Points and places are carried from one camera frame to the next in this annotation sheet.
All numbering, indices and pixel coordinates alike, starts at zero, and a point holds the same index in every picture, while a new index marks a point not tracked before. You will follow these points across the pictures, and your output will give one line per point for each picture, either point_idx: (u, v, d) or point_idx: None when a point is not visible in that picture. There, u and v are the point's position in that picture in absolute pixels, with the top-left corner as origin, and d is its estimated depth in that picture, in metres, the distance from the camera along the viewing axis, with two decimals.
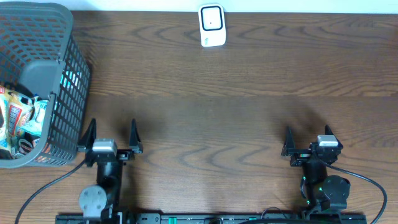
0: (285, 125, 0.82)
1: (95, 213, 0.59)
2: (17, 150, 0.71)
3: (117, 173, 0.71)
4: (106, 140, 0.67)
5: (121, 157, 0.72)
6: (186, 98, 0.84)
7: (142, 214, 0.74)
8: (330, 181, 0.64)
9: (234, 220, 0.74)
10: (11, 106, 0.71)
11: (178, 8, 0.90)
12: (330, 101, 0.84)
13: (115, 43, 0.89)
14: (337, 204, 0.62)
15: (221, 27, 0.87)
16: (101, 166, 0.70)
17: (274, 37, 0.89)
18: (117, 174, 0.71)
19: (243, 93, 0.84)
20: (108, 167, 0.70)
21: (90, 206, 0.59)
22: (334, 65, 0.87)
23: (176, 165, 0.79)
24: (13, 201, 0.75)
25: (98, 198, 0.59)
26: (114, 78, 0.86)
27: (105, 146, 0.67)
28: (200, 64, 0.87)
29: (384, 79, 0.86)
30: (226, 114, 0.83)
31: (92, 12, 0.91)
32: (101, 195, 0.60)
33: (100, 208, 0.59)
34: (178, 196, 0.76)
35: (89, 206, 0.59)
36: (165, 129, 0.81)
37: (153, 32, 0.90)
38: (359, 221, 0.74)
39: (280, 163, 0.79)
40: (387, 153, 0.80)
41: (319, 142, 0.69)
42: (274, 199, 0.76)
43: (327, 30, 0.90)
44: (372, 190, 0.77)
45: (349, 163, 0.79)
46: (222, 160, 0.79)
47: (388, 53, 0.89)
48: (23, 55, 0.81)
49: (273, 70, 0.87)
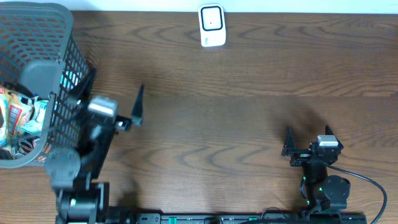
0: (285, 125, 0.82)
1: (64, 179, 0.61)
2: (17, 150, 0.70)
3: (106, 139, 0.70)
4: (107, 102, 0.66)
5: (117, 126, 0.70)
6: (186, 98, 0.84)
7: (142, 214, 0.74)
8: (330, 181, 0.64)
9: (234, 220, 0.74)
10: (11, 106, 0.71)
11: (178, 8, 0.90)
12: (329, 101, 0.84)
13: (115, 43, 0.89)
14: (336, 204, 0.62)
15: (221, 27, 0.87)
16: (89, 130, 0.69)
17: (274, 37, 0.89)
18: (104, 142, 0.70)
19: (243, 93, 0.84)
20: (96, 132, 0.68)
21: (58, 172, 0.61)
22: (334, 65, 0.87)
23: (176, 165, 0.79)
24: (13, 201, 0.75)
25: (70, 163, 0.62)
26: (114, 78, 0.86)
27: (102, 107, 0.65)
28: (200, 64, 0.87)
29: (385, 79, 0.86)
30: (226, 114, 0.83)
31: (92, 12, 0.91)
32: (76, 163, 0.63)
33: (71, 176, 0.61)
34: (178, 196, 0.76)
35: (58, 172, 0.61)
36: (165, 129, 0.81)
37: (153, 32, 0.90)
38: (359, 221, 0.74)
39: (280, 163, 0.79)
40: (387, 153, 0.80)
41: (319, 142, 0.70)
42: (274, 199, 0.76)
43: (327, 30, 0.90)
44: (372, 190, 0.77)
45: (349, 163, 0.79)
46: (222, 160, 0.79)
47: (388, 53, 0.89)
48: (23, 55, 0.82)
49: (272, 71, 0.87)
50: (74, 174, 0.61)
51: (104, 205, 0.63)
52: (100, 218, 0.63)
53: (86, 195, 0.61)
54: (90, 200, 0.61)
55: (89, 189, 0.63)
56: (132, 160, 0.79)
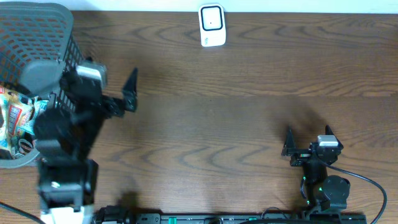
0: (285, 125, 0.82)
1: (51, 137, 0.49)
2: (18, 150, 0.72)
3: (94, 108, 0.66)
4: (93, 67, 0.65)
5: (110, 104, 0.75)
6: (186, 98, 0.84)
7: (142, 214, 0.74)
8: (330, 181, 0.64)
9: (234, 220, 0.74)
10: (11, 106, 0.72)
11: (178, 7, 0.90)
12: (329, 101, 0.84)
13: (115, 43, 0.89)
14: (336, 204, 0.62)
15: (221, 27, 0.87)
16: (85, 99, 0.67)
17: (274, 37, 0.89)
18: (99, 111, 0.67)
19: (243, 93, 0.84)
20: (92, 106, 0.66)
21: (47, 129, 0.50)
22: (334, 65, 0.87)
23: (176, 165, 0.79)
24: (13, 201, 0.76)
25: (58, 119, 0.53)
26: (114, 78, 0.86)
27: (89, 71, 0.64)
28: (200, 63, 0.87)
29: (385, 79, 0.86)
30: (226, 114, 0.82)
31: (92, 12, 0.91)
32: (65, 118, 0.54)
33: (58, 131, 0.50)
34: (178, 196, 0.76)
35: (46, 130, 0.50)
36: (165, 129, 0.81)
37: (153, 32, 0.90)
38: (359, 221, 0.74)
39: (280, 163, 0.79)
40: (387, 153, 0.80)
41: (319, 142, 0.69)
42: (274, 199, 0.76)
43: (327, 30, 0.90)
44: (372, 190, 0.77)
45: (349, 163, 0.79)
46: (222, 160, 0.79)
47: (388, 53, 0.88)
48: (23, 55, 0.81)
49: (273, 70, 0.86)
50: (60, 133, 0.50)
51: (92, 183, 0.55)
52: (87, 200, 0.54)
53: (73, 165, 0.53)
54: (76, 170, 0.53)
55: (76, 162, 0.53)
56: (132, 160, 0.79)
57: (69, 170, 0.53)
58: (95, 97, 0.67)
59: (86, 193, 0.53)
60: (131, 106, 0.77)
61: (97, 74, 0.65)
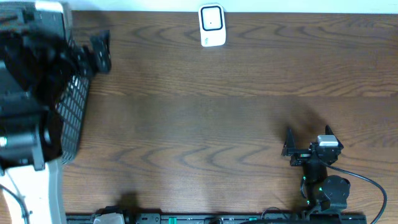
0: (285, 125, 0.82)
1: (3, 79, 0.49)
2: None
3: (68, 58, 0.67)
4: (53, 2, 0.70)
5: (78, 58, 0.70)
6: (186, 97, 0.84)
7: (142, 214, 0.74)
8: (330, 181, 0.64)
9: (234, 220, 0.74)
10: None
11: (178, 7, 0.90)
12: (329, 101, 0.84)
13: (115, 43, 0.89)
14: (336, 204, 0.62)
15: (221, 27, 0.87)
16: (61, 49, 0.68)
17: (273, 37, 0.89)
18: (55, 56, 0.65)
19: (243, 93, 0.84)
20: (51, 55, 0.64)
21: None
22: (334, 65, 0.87)
23: (176, 165, 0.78)
24: None
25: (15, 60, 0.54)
26: (114, 78, 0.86)
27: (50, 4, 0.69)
28: (200, 63, 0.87)
29: (385, 79, 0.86)
30: (226, 114, 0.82)
31: (92, 12, 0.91)
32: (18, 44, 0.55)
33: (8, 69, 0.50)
34: (178, 196, 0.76)
35: None
36: (165, 129, 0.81)
37: (153, 32, 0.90)
38: (359, 221, 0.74)
39: (280, 163, 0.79)
40: (387, 153, 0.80)
41: (319, 142, 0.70)
42: (274, 199, 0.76)
43: (327, 30, 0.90)
44: (372, 190, 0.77)
45: (349, 163, 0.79)
46: (222, 160, 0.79)
47: (388, 53, 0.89)
48: None
49: (273, 70, 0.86)
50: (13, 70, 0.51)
51: (53, 125, 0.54)
52: (51, 156, 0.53)
53: (28, 111, 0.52)
54: (32, 117, 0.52)
55: (37, 111, 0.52)
56: (132, 160, 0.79)
57: (22, 116, 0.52)
58: (48, 47, 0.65)
59: (46, 147, 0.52)
60: (104, 63, 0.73)
61: (58, 9, 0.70)
